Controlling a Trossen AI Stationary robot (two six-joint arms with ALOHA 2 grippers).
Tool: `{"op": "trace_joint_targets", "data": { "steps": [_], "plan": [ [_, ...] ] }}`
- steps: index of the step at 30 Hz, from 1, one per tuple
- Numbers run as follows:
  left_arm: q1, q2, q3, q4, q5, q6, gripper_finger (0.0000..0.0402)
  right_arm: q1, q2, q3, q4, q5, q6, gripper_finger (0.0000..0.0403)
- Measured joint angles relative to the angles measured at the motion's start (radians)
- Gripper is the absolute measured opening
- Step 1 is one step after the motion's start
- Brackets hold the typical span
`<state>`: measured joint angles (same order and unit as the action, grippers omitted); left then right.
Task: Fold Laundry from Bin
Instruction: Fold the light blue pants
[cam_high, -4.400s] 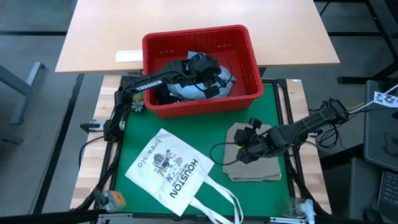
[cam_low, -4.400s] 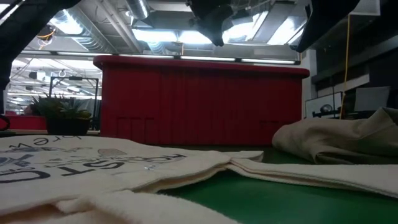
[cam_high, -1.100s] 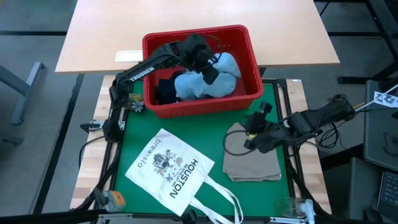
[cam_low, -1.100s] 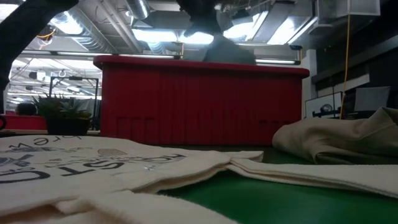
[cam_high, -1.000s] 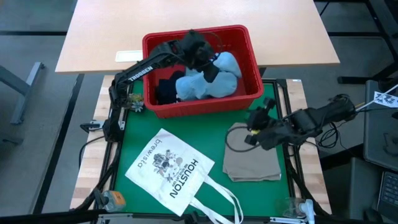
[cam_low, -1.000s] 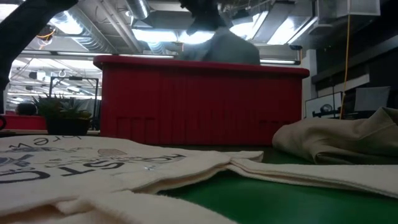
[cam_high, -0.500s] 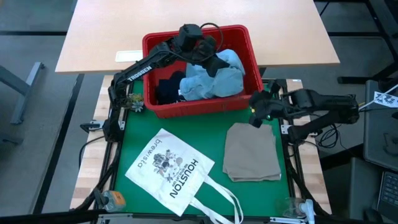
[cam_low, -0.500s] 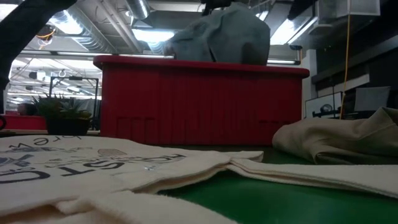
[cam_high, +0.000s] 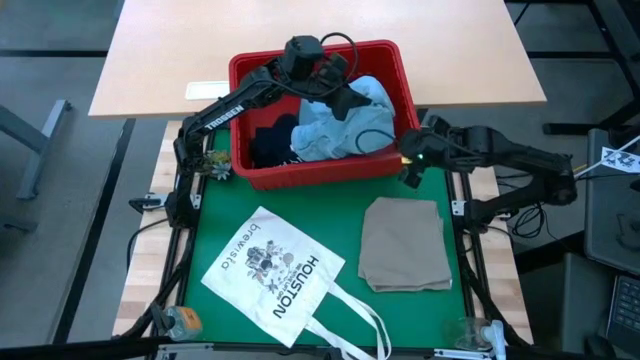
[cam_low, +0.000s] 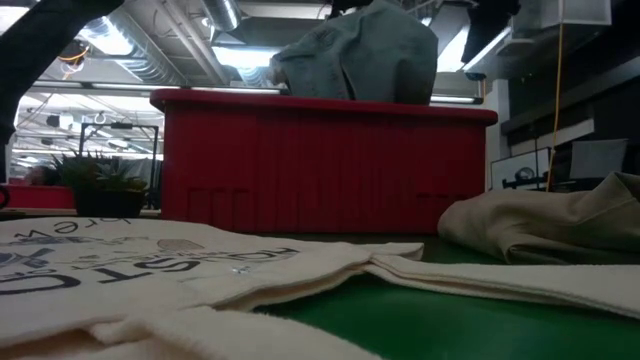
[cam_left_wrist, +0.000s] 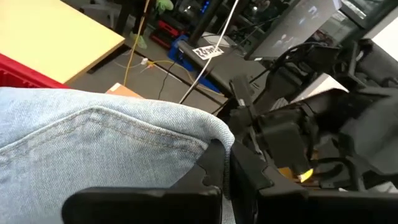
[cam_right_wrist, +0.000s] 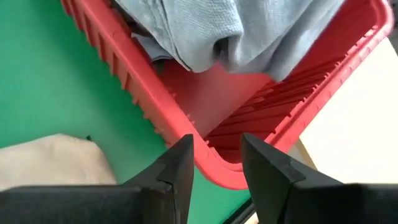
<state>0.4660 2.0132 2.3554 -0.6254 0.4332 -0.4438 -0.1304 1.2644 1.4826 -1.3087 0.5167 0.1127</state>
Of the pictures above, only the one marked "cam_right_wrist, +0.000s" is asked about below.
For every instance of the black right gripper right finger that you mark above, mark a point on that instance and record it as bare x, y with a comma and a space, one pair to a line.
280, 193

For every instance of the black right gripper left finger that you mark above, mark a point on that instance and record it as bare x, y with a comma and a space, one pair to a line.
168, 193

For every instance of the khaki button shirt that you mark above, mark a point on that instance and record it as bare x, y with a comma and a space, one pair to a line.
53, 161

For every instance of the light blue denim jeans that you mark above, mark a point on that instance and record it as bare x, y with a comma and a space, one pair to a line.
248, 31

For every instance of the red plastic laundry bin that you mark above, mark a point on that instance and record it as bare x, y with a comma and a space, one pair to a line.
202, 102

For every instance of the light wood desk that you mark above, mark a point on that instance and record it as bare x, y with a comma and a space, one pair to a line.
357, 124

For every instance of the green table mat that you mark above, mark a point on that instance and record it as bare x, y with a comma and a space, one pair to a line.
46, 77

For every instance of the black metal table frame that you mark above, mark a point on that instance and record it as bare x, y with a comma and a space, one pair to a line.
241, 214

